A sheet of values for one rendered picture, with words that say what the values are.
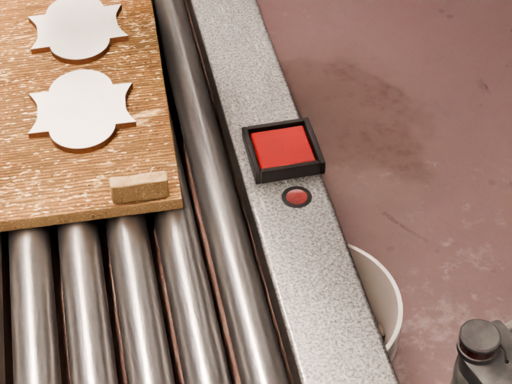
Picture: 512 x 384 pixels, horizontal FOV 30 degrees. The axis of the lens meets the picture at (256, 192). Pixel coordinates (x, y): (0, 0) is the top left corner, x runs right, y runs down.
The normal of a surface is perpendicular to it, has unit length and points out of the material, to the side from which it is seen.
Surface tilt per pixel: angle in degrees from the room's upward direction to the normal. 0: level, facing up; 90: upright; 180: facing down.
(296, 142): 0
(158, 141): 0
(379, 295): 87
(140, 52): 0
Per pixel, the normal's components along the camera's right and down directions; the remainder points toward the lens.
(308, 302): -0.02, -0.70
